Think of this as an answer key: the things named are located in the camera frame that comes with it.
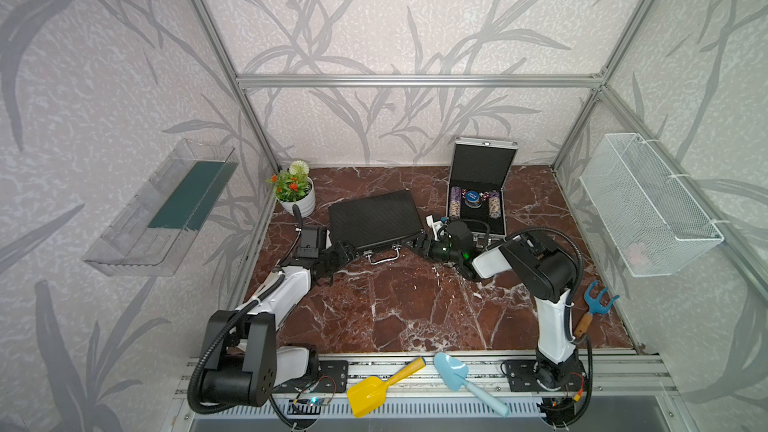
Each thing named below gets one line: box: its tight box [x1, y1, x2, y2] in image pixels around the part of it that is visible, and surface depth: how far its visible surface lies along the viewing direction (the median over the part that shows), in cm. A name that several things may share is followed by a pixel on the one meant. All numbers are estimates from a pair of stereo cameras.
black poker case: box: [328, 189, 424, 265], surface depth 98 cm
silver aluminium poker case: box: [446, 138, 519, 238], surface depth 105 cm
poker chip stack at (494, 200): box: [488, 190, 501, 219], surface depth 107 cm
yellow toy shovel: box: [347, 357, 426, 417], surface depth 73 cm
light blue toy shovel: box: [434, 352, 510, 418], surface depth 75 cm
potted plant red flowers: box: [266, 160, 316, 218], surface depth 98 cm
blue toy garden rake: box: [574, 280, 620, 337], surface depth 87 cm
